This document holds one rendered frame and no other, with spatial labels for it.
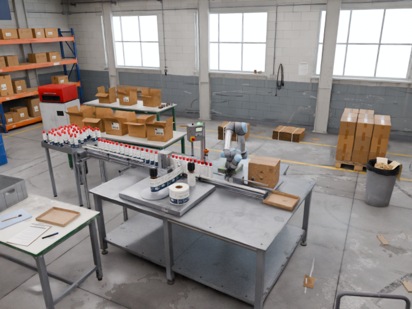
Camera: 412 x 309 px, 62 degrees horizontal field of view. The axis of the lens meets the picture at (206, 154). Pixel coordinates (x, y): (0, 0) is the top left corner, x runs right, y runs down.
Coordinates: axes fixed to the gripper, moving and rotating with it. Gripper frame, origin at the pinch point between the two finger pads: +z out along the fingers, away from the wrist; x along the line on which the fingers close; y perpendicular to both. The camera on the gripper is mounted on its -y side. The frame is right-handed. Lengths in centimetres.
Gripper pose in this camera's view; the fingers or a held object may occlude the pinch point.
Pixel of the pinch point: (225, 178)
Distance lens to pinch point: 385.3
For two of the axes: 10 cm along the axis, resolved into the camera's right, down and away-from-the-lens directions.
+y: -5.3, 3.0, -7.9
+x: 7.4, 6.2, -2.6
